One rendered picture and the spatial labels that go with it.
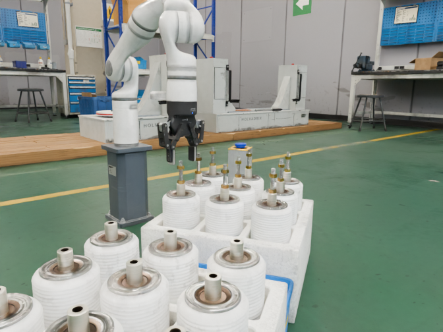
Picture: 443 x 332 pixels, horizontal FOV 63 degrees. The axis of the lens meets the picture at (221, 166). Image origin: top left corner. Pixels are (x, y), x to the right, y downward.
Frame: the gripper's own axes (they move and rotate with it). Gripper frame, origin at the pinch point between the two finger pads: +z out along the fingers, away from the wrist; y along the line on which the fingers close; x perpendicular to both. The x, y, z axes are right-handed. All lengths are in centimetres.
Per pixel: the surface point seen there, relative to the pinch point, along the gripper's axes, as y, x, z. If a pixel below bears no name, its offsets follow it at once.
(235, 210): 3.1, -15.6, 11.0
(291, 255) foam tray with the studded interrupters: 4.6, -30.6, 17.8
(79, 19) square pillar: 275, 584, -127
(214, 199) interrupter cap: 2.0, -9.7, 9.3
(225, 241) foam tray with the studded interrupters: -1.6, -16.6, 17.1
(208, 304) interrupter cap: -30, -39, 9
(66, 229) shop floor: -5, 59, 35
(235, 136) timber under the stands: 219, 166, 31
